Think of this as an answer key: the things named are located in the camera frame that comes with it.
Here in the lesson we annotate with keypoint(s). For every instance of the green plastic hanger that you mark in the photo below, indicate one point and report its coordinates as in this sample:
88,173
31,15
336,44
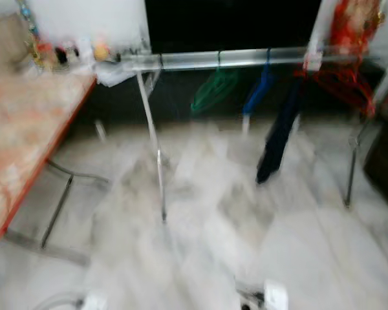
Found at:
213,90

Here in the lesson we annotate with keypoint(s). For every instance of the blue plastic hanger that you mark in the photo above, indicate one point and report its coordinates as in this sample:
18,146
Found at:
260,93

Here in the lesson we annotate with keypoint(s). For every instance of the red plastic hanger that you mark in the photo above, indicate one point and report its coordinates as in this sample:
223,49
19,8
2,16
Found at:
343,81

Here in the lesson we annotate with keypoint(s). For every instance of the marble-pattern folding table red edge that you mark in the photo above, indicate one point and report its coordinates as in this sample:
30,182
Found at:
26,148

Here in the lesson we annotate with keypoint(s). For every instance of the light wooden cabinet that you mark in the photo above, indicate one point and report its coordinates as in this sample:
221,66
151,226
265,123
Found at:
10,42

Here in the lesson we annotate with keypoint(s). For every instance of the blue gold trophy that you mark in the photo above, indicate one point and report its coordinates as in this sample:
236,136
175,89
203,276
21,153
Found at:
28,19

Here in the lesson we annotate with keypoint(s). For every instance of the round orange red plush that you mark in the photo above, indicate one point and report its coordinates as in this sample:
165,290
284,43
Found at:
101,51

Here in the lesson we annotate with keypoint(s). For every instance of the black TV cabinet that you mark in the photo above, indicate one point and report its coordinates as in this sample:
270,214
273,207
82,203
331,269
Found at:
181,97

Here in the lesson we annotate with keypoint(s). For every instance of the silver clothes rack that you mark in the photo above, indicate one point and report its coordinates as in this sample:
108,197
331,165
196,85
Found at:
181,61

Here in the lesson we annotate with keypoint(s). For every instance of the black television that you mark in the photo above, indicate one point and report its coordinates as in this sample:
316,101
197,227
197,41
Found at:
233,26

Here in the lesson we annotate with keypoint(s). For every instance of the dark navy garment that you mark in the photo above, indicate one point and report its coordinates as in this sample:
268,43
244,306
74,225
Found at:
278,142

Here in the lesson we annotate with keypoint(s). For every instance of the white pink bag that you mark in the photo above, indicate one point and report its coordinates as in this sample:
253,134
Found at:
313,59

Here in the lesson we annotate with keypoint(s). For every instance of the red gold figurine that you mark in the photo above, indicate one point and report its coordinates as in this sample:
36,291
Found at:
352,26

